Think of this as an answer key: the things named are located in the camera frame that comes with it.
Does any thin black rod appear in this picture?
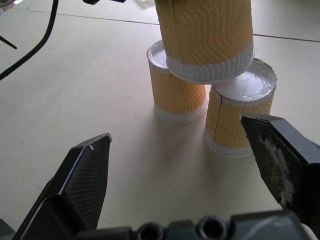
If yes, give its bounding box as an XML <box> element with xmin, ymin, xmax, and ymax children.
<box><xmin>0</xmin><ymin>35</ymin><xmax>18</xmax><ymax>50</ymax></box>

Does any dark object at table edge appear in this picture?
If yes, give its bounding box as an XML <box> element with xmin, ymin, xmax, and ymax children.
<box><xmin>83</xmin><ymin>0</ymin><xmax>127</xmax><ymax>6</ymax></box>

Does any black cable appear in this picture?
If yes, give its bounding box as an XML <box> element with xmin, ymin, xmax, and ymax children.
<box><xmin>0</xmin><ymin>0</ymin><xmax>60</xmax><ymax>81</ymax></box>

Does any orange ribbed paper cup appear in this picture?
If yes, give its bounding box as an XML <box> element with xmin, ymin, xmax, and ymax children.
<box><xmin>203</xmin><ymin>57</ymin><xmax>279</xmax><ymax>159</ymax></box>
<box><xmin>146</xmin><ymin>39</ymin><xmax>209</xmax><ymax>124</ymax></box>
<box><xmin>154</xmin><ymin>0</ymin><xmax>256</xmax><ymax>84</ymax></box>

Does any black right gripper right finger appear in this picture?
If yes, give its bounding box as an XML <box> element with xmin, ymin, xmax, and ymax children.
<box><xmin>240</xmin><ymin>113</ymin><xmax>320</xmax><ymax>225</ymax></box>

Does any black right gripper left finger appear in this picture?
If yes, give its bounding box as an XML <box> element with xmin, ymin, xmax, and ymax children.
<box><xmin>12</xmin><ymin>132</ymin><xmax>113</xmax><ymax>240</ymax></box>

